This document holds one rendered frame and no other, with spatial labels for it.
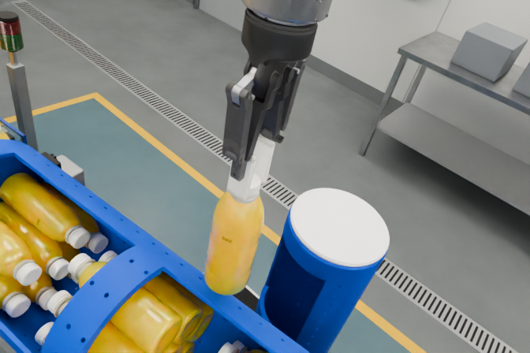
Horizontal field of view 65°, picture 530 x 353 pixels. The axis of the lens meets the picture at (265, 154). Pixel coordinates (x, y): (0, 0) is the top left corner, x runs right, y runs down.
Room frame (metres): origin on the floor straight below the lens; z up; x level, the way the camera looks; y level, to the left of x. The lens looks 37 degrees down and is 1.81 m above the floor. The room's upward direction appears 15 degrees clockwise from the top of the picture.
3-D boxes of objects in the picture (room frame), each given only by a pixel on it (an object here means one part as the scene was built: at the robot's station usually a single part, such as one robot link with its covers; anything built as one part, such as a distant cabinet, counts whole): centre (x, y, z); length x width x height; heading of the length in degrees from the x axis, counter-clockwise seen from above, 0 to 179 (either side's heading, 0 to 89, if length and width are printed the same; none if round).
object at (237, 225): (0.41, 0.01, 1.34); 0.07 x 0.07 x 0.19
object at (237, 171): (0.38, 0.03, 1.51); 0.03 x 0.01 x 0.05; 155
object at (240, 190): (0.39, 0.02, 1.48); 0.03 x 0.01 x 0.07; 66
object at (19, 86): (1.08, 0.83, 0.55); 0.04 x 0.04 x 1.10; 65
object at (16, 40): (1.08, 0.83, 1.18); 0.06 x 0.06 x 0.05
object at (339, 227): (0.82, -0.25, 1.03); 0.28 x 0.28 x 0.01
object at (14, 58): (1.08, 0.83, 1.18); 0.06 x 0.06 x 0.16
